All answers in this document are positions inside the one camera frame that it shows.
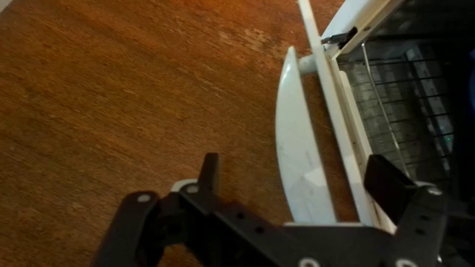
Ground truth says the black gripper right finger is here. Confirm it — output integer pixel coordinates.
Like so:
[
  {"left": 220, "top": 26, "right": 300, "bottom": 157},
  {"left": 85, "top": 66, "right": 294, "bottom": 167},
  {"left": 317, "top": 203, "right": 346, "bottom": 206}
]
[{"left": 363, "top": 152, "right": 475, "bottom": 267}]

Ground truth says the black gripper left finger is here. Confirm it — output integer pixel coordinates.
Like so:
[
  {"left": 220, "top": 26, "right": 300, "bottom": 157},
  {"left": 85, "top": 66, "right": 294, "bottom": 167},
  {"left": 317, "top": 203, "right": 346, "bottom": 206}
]
[{"left": 94, "top": 151, "right": 284, "bottom": 267}]

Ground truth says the white toaster oven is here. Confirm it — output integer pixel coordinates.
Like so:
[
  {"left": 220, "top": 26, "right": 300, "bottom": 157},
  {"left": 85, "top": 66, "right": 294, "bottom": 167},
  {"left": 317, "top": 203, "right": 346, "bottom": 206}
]
[{"left": 321, "top": 0, "right": 475, "bottom": 198}]

